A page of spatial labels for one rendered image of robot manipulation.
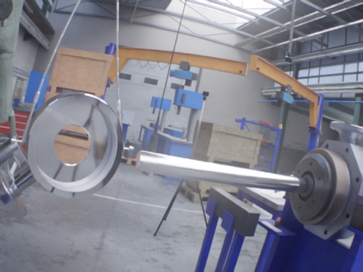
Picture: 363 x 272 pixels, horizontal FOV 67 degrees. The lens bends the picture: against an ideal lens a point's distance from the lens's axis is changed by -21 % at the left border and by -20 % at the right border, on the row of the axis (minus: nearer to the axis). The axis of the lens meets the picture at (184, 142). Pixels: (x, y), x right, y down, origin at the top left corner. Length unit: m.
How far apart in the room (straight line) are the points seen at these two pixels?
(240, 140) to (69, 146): 2.91
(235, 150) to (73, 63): 3.17
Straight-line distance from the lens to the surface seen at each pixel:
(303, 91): 8.65
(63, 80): 5.27
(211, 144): 5.59
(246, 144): 5.94
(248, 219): 1.73
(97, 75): 5.23
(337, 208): 1.46
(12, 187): 1.12
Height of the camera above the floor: 1.24
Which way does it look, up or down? 3 degrees down
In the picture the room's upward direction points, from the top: 12 degrees clockwise
